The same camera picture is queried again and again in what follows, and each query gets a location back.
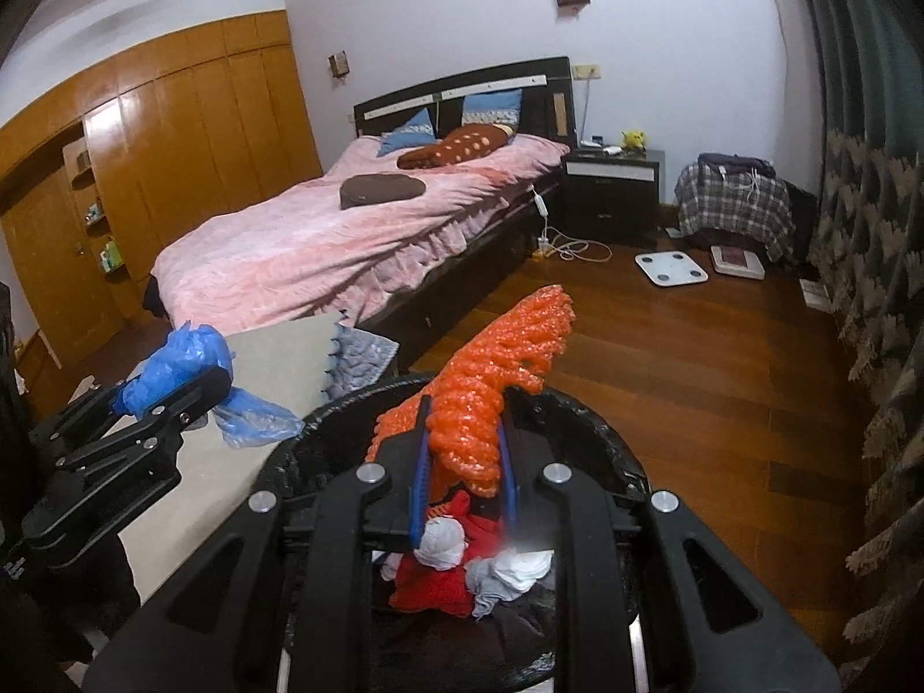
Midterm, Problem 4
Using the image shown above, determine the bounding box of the blue plastic bag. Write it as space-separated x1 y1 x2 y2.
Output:
114 324 304 449

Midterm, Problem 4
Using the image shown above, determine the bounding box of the red fabric garment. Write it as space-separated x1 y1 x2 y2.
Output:
389 491 503 618

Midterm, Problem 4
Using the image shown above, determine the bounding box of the white paper ball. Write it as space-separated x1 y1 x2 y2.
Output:
413 516 467 571

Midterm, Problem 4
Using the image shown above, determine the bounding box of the grey cloth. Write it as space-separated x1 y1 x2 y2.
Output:
465 558 521 620

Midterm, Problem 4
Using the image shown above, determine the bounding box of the orange foam net sheet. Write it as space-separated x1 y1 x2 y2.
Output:
367 285 575 501

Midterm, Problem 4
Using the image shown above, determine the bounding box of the white cloth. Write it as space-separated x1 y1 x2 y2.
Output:
492 547 554 593

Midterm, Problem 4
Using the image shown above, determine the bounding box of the black lined trash bin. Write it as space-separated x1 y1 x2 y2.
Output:
255 372 652 693

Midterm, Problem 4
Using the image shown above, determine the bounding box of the wooden wardrobe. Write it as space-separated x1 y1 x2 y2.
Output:
2 11 321 366

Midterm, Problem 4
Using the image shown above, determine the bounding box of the grey quilted mat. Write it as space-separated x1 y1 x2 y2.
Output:
323 326 400 402

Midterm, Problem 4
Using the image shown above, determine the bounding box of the brown cushion on bed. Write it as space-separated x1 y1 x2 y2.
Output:
338 174 426 210

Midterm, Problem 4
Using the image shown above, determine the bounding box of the white bathroom scale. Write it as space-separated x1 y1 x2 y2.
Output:
634 251 708 288

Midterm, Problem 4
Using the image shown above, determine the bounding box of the bed with pink cover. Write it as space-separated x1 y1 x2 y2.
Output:
143 57 578 352

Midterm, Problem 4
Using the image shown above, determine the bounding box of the left blue pillow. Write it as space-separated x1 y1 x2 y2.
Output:
378 108 437 157

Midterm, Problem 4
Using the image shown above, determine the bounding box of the blue pillow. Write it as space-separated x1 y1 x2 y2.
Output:
378 108 437 157
460 90 523 132

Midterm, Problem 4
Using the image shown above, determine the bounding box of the black bedside cabinet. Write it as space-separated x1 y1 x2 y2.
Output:
562 148 664 247

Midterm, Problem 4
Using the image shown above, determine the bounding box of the brown dotted pillow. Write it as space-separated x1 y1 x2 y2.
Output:
396 124 515 169

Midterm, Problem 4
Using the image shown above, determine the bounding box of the yellow plush toy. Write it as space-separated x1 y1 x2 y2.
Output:
620 130 647 155

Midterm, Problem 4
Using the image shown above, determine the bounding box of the right blue pillow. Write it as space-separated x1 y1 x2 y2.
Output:
460 90 523 132

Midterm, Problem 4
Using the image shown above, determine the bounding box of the dark green patterned curtain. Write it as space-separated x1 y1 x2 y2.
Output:
807 0 922 691

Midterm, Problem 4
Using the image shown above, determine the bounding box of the white charger cable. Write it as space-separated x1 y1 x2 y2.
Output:
529 183 616 264

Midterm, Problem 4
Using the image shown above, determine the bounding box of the left wall lamp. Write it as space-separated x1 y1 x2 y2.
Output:
329 52 351 80

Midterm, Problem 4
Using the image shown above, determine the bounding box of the wall power socket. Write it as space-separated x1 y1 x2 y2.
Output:
572 63 601 81

